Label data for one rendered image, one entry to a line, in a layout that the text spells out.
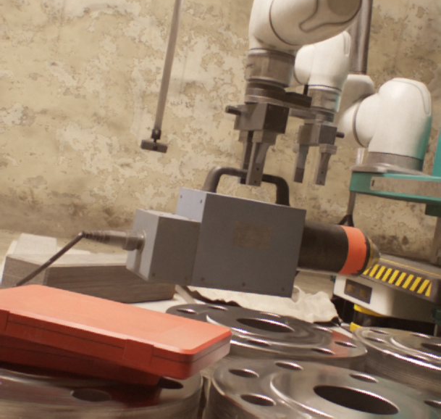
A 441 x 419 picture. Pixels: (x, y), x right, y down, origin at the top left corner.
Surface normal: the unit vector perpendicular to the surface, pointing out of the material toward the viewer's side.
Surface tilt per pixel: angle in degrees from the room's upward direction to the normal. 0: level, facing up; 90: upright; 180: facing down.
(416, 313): 90
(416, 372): 90
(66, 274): 90
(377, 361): 90
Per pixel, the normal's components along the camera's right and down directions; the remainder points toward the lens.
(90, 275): 0.87, 0.15
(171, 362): -0.27, -0.05
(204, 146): 0.23, 0.04
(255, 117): -0.90, -0.16
